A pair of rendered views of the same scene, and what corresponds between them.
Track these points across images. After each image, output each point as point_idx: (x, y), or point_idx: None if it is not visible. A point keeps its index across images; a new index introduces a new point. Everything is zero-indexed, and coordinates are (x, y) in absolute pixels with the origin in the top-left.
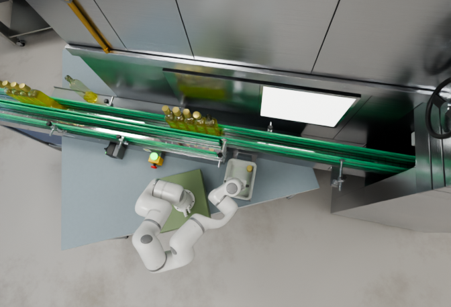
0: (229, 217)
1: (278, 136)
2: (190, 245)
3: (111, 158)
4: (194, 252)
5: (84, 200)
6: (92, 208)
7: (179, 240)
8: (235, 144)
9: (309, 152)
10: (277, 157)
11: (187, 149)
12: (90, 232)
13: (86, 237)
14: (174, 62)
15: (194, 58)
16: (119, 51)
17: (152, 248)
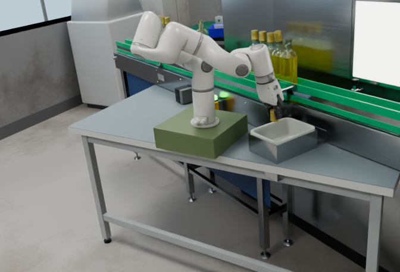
0: (232, 56)
1: (361, 96)
2: (180, 32)
3: (175, 102)
4: (176, 53)
5: (122, 112)
6: (121, 117)
7: (175, 22)
8: (305, 102)
9: (390, 109)
10: (349, 130)
11: (248, 84)
12: (102, 126)
13: (94, 127)
14: None
15: None
16: None
17: (152, 16)
